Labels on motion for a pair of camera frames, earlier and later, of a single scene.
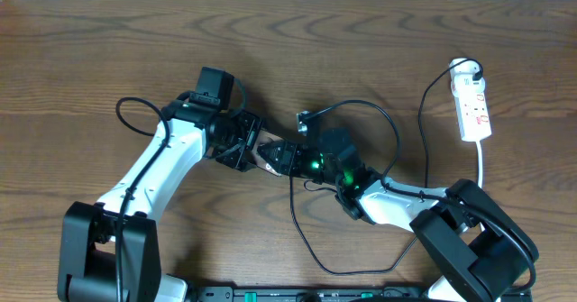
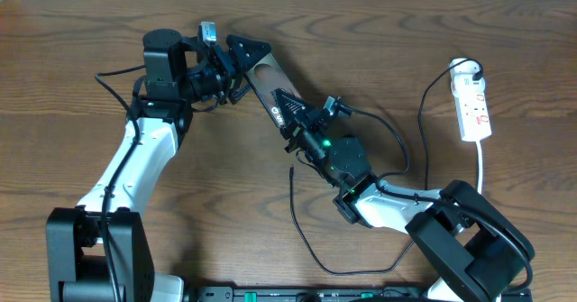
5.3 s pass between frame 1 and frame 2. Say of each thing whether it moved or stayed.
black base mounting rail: stayed
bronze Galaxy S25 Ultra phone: moved
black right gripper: moved
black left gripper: moved
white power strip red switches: stayed
